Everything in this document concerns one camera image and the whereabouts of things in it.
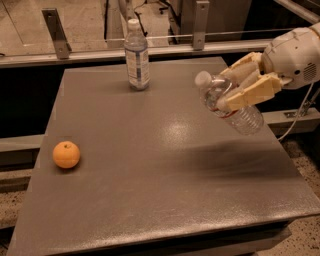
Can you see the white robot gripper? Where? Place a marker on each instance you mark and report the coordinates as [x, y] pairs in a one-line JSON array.
[[292, 60]]

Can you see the clear red-labelled water bottle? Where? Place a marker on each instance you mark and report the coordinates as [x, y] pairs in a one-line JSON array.
[[216, 92]]

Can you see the upright blue-labelled water bottle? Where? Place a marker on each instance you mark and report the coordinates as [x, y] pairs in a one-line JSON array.
[[136, 54]]

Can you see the grey table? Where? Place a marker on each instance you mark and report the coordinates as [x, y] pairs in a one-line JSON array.
[[158, 174]]

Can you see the orange fruit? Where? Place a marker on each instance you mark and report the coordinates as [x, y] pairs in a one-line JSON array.
[[66, 154]]

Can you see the right metal rail bracket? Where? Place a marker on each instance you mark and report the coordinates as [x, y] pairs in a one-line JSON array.
[[200, 24]]

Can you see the metal rail bracket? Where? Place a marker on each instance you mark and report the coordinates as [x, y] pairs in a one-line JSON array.
[[56, 31], [200, 24]]

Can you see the left metal rail bracket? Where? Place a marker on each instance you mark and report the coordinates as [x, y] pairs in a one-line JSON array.
[[56, 31]]

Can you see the horizontal metal rail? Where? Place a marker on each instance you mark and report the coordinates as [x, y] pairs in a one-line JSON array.
[[211, 48]]

